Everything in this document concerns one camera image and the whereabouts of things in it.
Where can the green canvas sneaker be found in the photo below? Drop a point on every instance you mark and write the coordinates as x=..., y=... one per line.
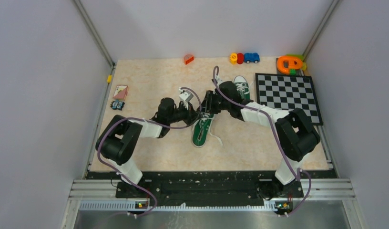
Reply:
x=242, y=87
x=202, y=129

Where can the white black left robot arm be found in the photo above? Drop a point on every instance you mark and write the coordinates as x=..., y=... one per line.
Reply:
x=116, y=144

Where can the yellow toy block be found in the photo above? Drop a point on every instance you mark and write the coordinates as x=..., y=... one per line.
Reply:
x=233, y=58

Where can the orange green ring toy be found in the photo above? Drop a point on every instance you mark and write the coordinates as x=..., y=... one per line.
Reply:
x=291, y=64

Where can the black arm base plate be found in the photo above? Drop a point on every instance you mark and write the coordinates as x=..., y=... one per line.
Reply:
x=203, y=188

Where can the black white chessboard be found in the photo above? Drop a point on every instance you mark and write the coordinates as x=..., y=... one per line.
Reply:
x=288, y=92

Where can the pink tangram puzzle box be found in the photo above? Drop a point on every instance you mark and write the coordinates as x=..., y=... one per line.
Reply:
x=121, y=92

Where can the orange toy brick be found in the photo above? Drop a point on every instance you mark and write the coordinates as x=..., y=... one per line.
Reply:
x=188, y=59

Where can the red toy block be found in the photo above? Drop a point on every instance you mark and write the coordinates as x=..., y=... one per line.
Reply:
x=240, y=58

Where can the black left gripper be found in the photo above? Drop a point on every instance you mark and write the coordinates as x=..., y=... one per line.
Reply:
x=191, y=115

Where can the aluminium frame rail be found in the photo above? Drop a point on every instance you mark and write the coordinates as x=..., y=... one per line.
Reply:
x=101, y=196

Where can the yellow clip on frame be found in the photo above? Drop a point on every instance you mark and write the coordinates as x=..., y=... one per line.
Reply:
x=109, y=79

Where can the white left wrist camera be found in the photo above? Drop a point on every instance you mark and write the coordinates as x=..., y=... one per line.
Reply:
x=185, y=97

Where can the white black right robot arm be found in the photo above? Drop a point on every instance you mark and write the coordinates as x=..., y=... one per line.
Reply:
x=292, y=130

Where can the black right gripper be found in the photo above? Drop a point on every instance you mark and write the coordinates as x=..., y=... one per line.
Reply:
x=207, y=106

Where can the blue toy car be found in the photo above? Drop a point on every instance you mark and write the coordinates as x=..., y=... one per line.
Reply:
x=251, y=58

